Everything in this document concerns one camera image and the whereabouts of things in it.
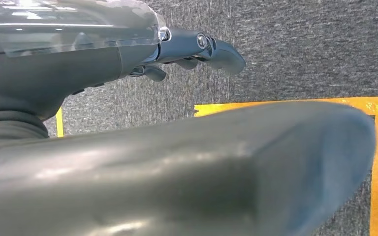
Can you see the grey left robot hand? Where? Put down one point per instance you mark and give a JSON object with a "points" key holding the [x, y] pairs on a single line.
{"points": [[62, 68]]}

